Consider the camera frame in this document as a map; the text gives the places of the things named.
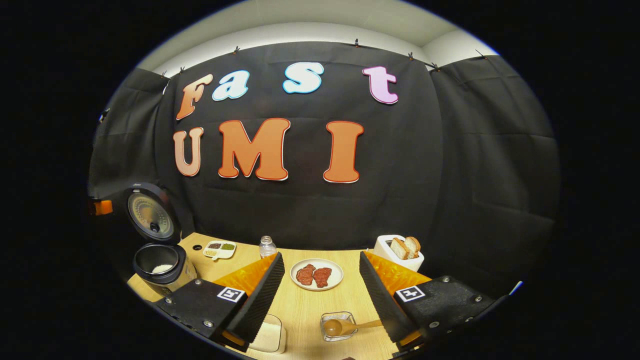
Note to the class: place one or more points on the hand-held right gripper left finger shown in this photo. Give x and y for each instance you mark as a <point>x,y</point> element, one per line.
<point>260,302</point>

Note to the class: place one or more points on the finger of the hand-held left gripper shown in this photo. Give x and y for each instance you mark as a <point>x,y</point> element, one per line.
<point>103,207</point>

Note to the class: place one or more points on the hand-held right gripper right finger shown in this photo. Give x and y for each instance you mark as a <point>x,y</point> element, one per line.
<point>382,302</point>

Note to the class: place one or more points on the clear box of rice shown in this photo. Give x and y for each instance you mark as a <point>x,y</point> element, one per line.
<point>270,335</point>

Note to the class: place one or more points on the dark grey rice cooker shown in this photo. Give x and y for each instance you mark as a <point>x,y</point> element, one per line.
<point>150,215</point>

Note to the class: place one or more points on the wooden spoon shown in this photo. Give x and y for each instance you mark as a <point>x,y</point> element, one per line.
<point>336,327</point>

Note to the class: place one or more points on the white toaster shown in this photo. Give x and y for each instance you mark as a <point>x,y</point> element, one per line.
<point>387,255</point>

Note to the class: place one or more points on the red meat piece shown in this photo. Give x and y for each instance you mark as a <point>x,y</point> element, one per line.
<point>305,275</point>
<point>322,277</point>

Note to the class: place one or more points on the white round plate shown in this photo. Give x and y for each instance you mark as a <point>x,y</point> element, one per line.
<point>335,274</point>

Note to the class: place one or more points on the clear bottle red label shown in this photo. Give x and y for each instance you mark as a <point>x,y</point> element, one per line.
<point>267,247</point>

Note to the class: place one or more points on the toast slice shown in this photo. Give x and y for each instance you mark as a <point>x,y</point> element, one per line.
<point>399,248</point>
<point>414,245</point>

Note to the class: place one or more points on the white sectioned condiment dish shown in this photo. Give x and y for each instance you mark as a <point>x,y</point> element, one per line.
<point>219,251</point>

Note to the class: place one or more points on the black backdrop cloth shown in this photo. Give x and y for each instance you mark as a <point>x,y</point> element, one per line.
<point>400,190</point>

